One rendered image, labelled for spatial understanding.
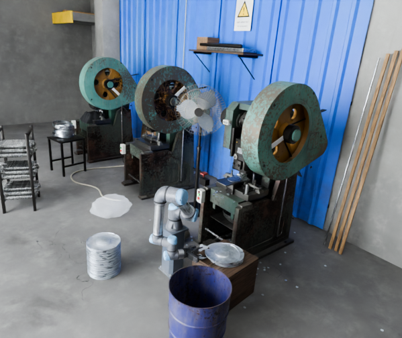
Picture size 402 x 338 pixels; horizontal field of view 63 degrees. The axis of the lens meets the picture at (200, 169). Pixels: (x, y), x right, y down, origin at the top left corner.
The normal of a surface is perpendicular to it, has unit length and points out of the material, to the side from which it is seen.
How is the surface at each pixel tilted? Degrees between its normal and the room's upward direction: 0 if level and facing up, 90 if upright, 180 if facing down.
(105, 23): 90
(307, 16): 90
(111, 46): 90
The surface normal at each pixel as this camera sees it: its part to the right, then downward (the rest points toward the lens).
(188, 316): -0.34, 0.33
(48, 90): 0.63, 0.30
